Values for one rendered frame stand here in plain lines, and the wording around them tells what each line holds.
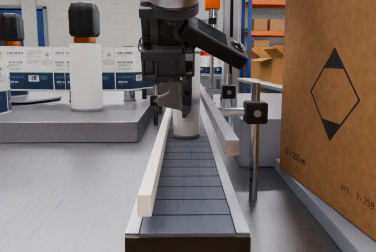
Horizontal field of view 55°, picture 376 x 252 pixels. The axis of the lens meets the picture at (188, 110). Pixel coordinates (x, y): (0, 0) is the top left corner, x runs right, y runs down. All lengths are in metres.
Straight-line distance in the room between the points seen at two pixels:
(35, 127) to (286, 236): 0.65
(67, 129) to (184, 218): 0.59
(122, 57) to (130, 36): 7.38
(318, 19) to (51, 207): 0.43
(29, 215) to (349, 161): 0.39
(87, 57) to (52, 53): 0.29
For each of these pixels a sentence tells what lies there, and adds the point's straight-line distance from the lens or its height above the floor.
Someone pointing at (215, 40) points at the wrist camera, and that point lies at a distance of 0.55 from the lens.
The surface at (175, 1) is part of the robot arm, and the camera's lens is 0.51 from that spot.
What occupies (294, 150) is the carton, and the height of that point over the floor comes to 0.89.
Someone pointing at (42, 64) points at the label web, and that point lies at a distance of 1.32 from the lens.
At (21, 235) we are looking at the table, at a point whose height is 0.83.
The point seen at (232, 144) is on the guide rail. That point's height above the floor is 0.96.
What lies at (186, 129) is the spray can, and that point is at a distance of 0.67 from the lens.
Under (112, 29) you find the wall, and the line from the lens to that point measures 8.67.
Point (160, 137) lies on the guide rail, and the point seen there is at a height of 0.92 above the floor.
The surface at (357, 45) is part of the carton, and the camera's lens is 0.42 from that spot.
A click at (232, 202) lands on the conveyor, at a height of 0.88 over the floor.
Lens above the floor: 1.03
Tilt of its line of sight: 8 degrees down
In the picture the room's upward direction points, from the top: straight up
